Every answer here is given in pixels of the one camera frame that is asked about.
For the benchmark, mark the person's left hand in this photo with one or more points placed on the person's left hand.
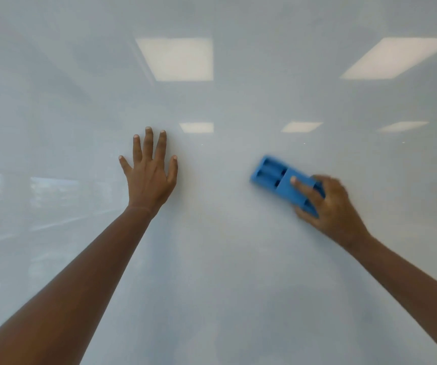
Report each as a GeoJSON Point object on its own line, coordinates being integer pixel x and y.
{"type": "Point", "coordinates": [148, 184]}

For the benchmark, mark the person's right hand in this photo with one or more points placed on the person's right hand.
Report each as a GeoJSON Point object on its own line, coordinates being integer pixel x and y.
{"type": "Point", "coordinates": [338, 212]}

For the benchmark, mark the person's right thumb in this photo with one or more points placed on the person's right thumb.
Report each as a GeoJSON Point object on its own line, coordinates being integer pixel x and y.
{"type": "Point", "coordinates": [305, 215]}

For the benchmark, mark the person's left little finger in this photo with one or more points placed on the person's left little finger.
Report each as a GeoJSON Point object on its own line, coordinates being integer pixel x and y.
{"type": "Point", "coordinates": [125, 165]}

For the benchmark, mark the person's left thumb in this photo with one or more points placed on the person's left thumb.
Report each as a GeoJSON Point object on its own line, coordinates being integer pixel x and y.
{"type": "Point", "coordinates": [172, 171]}

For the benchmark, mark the person's left middle finger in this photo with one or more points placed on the person's left middle finger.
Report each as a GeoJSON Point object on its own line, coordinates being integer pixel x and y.
{"type": "Point", "coordinates": [148, 144]}

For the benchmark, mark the blue whiteboard eraser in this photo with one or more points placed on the blue whiteboard eraser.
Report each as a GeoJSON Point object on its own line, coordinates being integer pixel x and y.
{"type": "Point", "coordinates": [275, 178]}

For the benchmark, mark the person's left forearm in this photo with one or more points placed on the person's left forearm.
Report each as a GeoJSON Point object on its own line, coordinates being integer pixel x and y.
{"type": "Point", "coordinates": [74, 285]}

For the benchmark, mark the person's right forearm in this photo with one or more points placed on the person's right forearm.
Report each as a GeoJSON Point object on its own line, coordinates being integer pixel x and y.
{"type": "Point", "coordinates": [412, 285]}

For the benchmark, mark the glossy white whiteboard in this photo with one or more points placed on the glossy white whiteboard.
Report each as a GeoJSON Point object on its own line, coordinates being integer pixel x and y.
{"type": "Point", "coordinates": [222, 91]}

